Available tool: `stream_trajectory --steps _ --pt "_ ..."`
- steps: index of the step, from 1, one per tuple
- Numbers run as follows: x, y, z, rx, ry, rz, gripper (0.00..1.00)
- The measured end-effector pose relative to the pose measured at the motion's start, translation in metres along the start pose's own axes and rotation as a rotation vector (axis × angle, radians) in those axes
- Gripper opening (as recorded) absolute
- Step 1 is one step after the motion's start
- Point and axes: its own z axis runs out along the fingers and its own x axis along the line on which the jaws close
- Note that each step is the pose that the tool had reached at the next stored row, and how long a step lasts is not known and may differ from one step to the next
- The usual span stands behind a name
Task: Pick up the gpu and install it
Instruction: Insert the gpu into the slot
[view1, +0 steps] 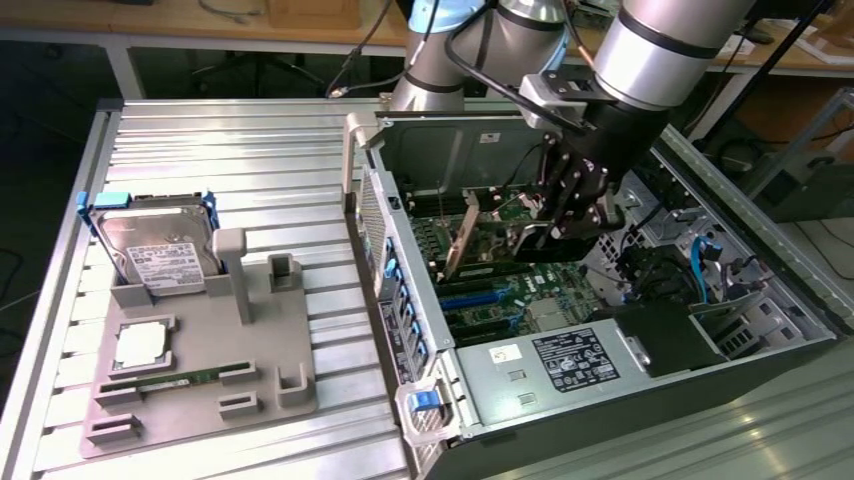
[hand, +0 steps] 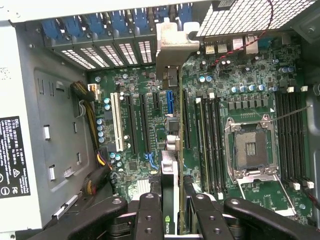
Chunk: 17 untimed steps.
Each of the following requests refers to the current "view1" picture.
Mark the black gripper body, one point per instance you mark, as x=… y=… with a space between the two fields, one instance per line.
x=620 y=140

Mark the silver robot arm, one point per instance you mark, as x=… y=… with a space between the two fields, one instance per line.
x=653 y=50

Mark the perforated metal disk bay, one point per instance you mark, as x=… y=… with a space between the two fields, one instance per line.
x=603 y=260

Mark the thin locking lever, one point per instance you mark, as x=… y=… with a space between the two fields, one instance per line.
x=443 y=200

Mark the black RAM slot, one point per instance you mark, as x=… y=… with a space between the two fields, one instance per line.
x=433 y=196
x=436 y=208

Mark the green motherboard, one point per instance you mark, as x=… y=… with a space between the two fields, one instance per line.
x=553 y=300

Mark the dark RAM stick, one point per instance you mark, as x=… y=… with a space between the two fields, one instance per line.
x=493 y=275

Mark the black slanted pole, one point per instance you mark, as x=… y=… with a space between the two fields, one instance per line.
x=757 y=75

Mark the blue expansion slot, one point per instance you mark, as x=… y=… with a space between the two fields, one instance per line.
x=473 y=299

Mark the black expansion slot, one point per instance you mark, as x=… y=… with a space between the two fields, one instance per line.
x=480 y=328

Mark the dark grey box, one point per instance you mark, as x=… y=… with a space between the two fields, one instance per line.
x=814 y=190

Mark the black monitor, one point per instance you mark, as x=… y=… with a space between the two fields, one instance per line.
x=794 y=7

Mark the grey power supply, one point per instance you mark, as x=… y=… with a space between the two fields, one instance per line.
x=507 y=385

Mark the open black PC case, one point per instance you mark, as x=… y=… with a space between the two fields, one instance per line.
x=667 y=400

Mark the blue case latch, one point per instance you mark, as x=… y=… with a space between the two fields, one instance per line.
x=423 y=401

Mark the black tripod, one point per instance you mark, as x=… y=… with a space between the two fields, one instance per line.
x=266 y=65

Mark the hard disk with blue caddy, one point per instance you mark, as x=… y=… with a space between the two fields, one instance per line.
x=160 y=250

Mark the grey parts rack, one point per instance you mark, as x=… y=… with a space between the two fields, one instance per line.
x=200 y=330

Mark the green RAM stick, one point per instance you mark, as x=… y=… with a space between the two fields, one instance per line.
x=173 y=378

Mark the silver CPU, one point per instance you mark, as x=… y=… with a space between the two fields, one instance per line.
x=140 y=345

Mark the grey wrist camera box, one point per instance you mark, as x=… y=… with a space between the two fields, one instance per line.
x=540 y=100

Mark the aluminium frame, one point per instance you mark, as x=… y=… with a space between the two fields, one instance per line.
x=842 y=97

